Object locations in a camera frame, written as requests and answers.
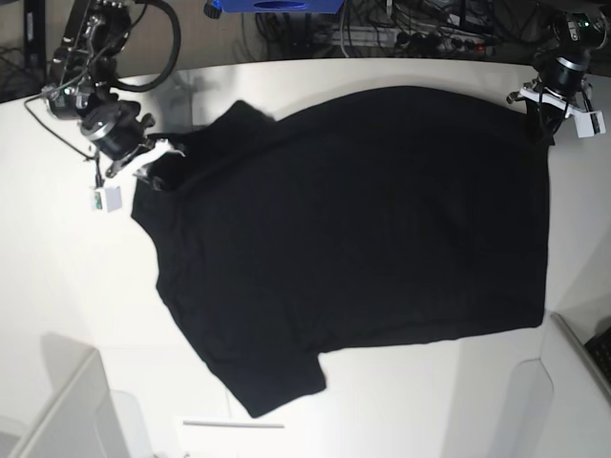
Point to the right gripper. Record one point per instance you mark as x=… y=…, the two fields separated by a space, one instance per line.
x=117 y=132

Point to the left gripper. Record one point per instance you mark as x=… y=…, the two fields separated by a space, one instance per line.
x=559 y=87

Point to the black T-shirt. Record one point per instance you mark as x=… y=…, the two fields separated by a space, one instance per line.
x=395 y=216

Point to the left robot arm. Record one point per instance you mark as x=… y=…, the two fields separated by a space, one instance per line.
x=578 y=26

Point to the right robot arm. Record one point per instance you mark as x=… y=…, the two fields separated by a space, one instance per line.
x=82 y=78

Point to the blue plastic box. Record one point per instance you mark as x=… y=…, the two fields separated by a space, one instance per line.
x=274 y=6

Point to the black keyboard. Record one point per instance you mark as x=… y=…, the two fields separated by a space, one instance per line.
x=599 y=349

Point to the grey partition left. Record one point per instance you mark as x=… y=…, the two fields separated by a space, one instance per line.
x=56 y=401

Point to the grey partition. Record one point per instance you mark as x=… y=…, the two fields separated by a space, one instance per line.
x=557 y=405
x=56 y=401

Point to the grey partition right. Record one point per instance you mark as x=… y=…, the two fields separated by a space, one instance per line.
x=557 y=405

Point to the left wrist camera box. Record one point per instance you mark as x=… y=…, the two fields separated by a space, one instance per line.
x=589 y=124

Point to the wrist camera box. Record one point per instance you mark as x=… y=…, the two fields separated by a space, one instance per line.
x=106 y=199
x=589 y=124

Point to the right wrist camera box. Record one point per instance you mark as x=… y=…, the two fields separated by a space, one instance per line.
x=106 y=199

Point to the black cabinet post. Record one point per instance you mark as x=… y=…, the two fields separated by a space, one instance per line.
x=34 y=40

